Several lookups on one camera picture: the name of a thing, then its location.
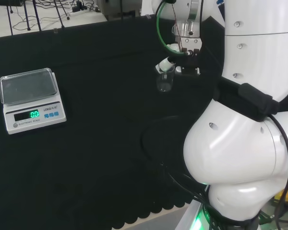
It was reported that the clear glass beaker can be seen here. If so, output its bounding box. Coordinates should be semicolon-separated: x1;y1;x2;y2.
156;65;176;93

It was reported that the white electronic balance steel pan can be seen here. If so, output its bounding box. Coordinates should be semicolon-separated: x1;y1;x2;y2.
0;68;67;135

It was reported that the thick black camera cable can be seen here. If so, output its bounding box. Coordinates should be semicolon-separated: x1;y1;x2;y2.
268;114;288;230

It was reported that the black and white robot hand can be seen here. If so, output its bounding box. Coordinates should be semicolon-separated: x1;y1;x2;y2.
154;36;204;77

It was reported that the black bench cloth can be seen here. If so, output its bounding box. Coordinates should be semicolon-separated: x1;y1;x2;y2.
0;13;228;230

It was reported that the white power strip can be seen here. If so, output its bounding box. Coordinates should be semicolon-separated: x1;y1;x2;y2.
67;0;88;17

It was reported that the black cable loop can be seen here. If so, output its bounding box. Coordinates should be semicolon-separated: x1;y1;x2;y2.
140;115;211;207

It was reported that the green cable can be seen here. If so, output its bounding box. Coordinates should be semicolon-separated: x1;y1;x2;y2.
156;0;191;58

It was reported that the grey metal box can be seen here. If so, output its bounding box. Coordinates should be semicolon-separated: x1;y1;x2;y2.
97;0;143;23

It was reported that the black tripod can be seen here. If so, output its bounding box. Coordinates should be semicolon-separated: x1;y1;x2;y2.
6;0;43;36
53;0;72;30

